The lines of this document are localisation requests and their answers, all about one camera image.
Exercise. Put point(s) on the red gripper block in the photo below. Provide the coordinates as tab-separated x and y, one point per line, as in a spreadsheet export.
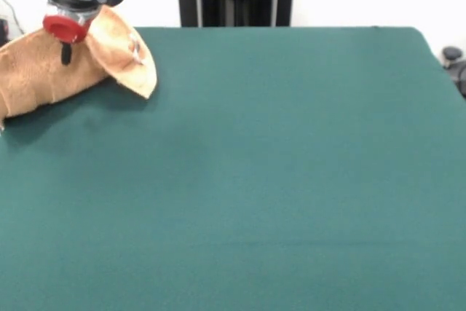
63	28

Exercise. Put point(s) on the tan terry towel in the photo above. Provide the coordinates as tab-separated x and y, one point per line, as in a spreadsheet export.
36	70

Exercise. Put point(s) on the dark green table cloth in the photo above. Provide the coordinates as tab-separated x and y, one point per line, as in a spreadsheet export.
255	180

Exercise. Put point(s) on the grey office chair base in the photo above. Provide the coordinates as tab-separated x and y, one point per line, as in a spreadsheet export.
453	54

